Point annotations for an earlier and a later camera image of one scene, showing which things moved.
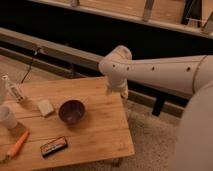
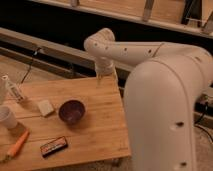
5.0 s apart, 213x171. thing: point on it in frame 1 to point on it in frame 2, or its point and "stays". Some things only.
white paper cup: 7,118 stays
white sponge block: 45,107 stays
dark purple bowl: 72,112 stays
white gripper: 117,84 to 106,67
